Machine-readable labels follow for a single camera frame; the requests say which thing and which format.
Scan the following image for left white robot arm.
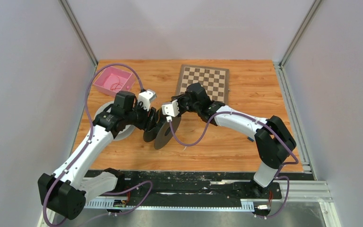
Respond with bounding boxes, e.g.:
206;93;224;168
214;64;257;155
37;90;156;220

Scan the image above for pink plastic box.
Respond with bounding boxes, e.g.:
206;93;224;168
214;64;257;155
93;66;136;97

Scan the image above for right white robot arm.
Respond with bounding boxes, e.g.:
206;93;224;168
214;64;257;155
161;83;298;198

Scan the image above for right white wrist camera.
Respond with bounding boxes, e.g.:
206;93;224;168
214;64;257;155
161;100;180;122

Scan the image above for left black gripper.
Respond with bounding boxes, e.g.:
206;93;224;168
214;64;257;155
124;100;158;132

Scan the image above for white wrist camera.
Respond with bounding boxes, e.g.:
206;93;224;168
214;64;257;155
137;89;157;111
161;100;180;122

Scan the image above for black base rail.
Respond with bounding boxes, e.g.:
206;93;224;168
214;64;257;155
87;170;282;209

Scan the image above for black cable spool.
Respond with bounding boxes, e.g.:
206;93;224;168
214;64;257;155
143;109;173;150

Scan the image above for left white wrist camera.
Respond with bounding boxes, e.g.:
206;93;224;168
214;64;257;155
137;89;157;111

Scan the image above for white cable spool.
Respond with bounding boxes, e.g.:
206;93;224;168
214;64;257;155
93;101;137;141

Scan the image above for wooden chessboard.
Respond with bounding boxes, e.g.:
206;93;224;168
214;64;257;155
175;64;230;104

